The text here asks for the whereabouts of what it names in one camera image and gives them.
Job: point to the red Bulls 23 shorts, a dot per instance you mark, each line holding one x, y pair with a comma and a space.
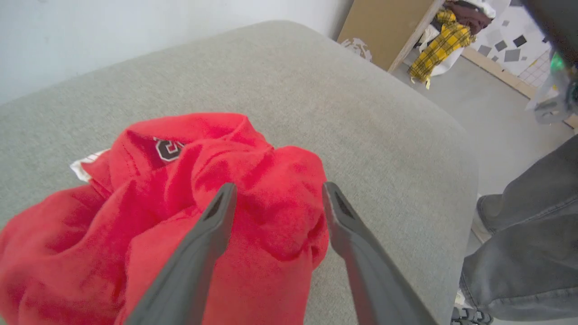
271, 189

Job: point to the dark sneaker with white sole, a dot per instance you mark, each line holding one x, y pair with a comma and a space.
472, 317

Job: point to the grey fabric sofa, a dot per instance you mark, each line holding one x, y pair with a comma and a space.
316, 113

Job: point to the white laundry basket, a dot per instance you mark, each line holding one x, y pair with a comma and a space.
447, 63

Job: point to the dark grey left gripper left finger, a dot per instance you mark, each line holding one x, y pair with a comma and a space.
198, 253

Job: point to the dark brown garment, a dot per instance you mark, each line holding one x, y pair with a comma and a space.
472, 16

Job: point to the yellow plaid garment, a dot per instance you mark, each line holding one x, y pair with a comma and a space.
440, 45

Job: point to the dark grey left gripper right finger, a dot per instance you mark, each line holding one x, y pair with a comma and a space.
365, 262

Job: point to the grey jeans of person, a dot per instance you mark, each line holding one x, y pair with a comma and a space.
533, 253

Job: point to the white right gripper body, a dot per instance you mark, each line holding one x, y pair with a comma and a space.
553, 97

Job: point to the light wooden baseboard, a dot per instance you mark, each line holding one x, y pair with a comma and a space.
501, 72

